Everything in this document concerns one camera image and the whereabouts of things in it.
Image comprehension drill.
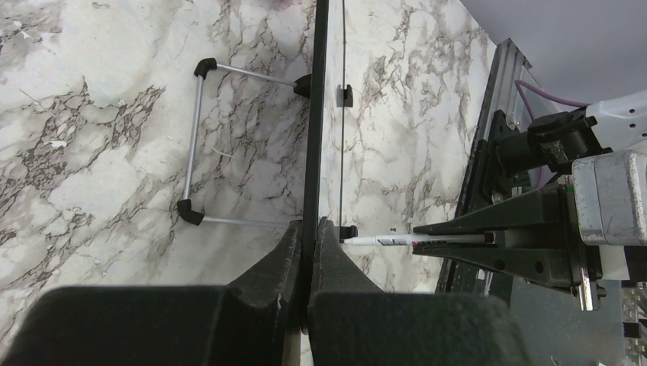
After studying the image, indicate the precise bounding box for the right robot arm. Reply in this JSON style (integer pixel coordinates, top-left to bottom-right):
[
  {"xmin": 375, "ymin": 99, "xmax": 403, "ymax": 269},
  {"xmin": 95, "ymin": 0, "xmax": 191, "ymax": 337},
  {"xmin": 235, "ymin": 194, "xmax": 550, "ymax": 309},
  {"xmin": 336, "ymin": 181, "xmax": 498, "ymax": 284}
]
[{"xmin": 413, "ymin": 92, "xmax": 646, "ymax": 311}]

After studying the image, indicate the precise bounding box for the black framed whiteboard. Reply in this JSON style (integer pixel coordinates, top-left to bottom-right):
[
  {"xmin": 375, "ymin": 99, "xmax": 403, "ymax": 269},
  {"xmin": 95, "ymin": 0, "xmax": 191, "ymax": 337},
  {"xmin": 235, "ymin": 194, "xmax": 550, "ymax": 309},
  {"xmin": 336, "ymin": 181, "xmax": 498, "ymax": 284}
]
[{"xmin": 172, "ymin": 1, "xmax": 352, "ymax": 332}]

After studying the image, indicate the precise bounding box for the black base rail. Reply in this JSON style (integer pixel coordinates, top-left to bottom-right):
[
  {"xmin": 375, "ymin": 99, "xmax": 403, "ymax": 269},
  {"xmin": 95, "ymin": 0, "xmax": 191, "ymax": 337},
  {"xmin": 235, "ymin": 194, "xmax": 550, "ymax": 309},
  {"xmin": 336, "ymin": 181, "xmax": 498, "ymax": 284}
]
[{"xmin": 436, "ymin": 110, "xmax": 536, "ymax": 303}]

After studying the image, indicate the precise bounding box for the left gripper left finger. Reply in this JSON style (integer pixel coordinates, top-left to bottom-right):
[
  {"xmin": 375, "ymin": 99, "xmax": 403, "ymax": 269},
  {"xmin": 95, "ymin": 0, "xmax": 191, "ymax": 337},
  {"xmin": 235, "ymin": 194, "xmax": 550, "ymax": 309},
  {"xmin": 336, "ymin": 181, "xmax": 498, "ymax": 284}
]
[{"xmin": 3, "ymin": 221, "xmax": 301, "ymax": 365}]

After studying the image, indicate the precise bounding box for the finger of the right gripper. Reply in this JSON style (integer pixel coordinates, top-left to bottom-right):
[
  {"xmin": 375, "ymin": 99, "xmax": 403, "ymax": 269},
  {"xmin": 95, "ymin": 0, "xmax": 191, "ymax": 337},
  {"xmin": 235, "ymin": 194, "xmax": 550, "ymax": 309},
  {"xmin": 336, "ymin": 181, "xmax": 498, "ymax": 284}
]
[
  {"xmin": 413, "ymin": 187, "xmax": 574, "ymax": 236},
  {"xmin": 413, "ymin": 246, "xmax": 581, "ymax": 288}
]

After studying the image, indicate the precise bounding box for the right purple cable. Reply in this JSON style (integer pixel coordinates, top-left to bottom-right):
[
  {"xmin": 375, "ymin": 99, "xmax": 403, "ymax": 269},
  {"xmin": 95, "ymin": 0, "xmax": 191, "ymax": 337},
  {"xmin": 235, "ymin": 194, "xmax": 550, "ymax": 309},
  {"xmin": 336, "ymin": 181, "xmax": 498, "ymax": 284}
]
[{"xmin": 514, "ymin": 79, "xmax": 590, "ymax": 188}]

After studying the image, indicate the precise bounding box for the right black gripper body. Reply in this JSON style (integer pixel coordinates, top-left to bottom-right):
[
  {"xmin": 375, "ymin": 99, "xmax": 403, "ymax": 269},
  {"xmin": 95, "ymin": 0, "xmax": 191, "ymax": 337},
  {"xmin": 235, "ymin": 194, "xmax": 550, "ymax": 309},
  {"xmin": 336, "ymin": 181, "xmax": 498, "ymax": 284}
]
[{"xmin": 558, "ymin": 181, "xmax": 607, "ymax": 311}]

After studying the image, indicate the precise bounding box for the white red marker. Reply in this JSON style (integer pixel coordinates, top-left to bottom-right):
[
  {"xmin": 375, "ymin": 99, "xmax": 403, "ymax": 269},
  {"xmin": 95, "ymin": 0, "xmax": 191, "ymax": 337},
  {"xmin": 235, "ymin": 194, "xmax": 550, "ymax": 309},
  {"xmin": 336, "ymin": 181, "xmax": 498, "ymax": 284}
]
[{"xmin": 341, "ymin": 233, "xmax": 495, "ymax": 247}]

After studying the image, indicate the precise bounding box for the aluminium right side rail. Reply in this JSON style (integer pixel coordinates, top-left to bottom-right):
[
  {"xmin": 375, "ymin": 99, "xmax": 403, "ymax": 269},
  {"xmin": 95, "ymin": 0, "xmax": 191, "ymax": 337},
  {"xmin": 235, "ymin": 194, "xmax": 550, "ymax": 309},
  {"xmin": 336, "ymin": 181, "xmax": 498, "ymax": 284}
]
[{"xmin": 478, "ymin": 38, "xmax": 530, "ymax": 140}]

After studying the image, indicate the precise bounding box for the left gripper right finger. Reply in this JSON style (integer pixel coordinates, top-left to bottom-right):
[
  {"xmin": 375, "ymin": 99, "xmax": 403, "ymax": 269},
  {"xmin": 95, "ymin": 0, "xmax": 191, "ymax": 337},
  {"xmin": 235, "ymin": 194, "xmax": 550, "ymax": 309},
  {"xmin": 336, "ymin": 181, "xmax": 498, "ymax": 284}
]
[{"xmin": 308, "ymin": 218, "xmax": 531, "ymax": 365}]

